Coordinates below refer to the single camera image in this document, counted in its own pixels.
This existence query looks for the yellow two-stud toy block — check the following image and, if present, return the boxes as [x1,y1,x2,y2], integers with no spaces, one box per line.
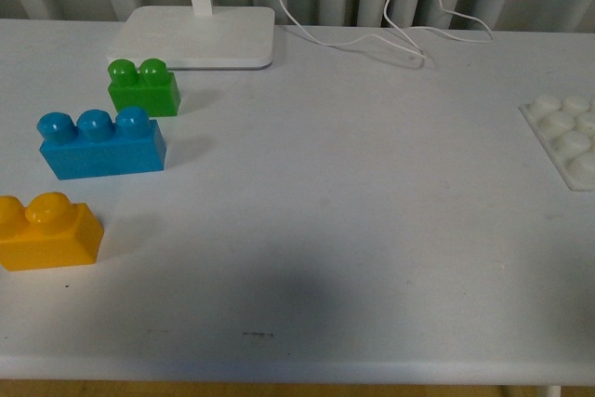
[1,192,104,271]

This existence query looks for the white studded base plate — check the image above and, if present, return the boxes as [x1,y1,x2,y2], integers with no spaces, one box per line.
[520,95,594,192]

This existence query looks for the green two-stud toy block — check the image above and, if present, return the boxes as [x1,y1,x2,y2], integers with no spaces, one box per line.
[108,59,181,117]

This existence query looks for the blue three-stud toy block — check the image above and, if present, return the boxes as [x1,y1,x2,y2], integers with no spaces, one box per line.
[36,106,166,180]

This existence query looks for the white desk lamp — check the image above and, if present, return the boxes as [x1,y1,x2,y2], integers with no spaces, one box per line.
[107,0,275,70]

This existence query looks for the white lamp cable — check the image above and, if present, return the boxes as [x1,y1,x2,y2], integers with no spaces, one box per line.
[209,0,495,69]

